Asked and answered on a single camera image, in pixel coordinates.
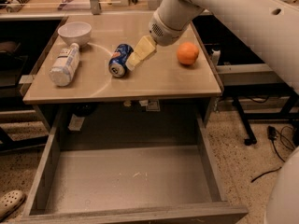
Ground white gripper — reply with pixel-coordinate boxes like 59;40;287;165
126;11;188;71

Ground blue pepsi can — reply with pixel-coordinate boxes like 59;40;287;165
108;44;134;77

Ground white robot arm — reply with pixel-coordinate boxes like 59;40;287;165
128;0;299;93

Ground open grey top drawer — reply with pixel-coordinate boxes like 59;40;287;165
21;105;248;224

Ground orange fruit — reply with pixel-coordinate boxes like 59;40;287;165
177;42;199;65

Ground white ceramic bowl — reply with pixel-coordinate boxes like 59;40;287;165
58;21;92;47

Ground clear plastic water bottle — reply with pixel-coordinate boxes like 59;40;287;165
50;43;80;87

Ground black ribbed cylinder tool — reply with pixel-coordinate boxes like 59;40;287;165
6;0;30;13

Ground beige perforated clog shoe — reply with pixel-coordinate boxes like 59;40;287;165
0;189;26;220

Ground black floor cable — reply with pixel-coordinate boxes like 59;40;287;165
250;124;297;184

